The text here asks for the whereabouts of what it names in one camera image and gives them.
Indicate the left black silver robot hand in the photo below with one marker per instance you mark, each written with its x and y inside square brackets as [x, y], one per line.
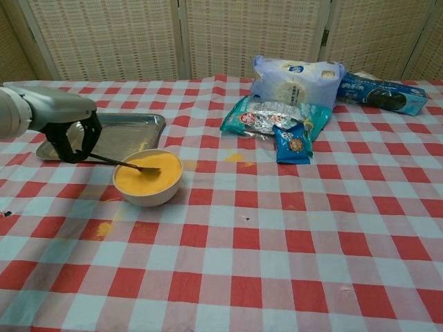
[59, 109]

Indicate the dark metal spoon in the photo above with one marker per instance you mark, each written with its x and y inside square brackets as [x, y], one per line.
[149, 170]

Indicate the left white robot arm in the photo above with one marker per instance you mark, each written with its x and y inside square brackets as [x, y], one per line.
[12, 112]

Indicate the yellow bowl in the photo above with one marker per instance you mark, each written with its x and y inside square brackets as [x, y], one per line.
[152, 185]

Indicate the rectangular steel tray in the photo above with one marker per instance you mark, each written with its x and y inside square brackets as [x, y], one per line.
[131, 131]

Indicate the woven folding screen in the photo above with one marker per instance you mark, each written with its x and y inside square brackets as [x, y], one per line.
[225, 34]

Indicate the teal silver snack bag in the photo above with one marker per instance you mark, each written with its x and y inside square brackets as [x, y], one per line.
[263, 115]

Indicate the small blue cookie packet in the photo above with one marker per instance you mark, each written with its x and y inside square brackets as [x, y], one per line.
[292, 145]

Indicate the lavender white snack bag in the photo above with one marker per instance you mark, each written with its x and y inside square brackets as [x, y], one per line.
[294, 83]

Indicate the red white checkered tablecloth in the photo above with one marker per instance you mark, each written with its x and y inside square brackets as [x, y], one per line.
[242, 259]

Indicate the blue cookie box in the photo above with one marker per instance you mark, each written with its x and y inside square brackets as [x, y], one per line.
[380, 95]

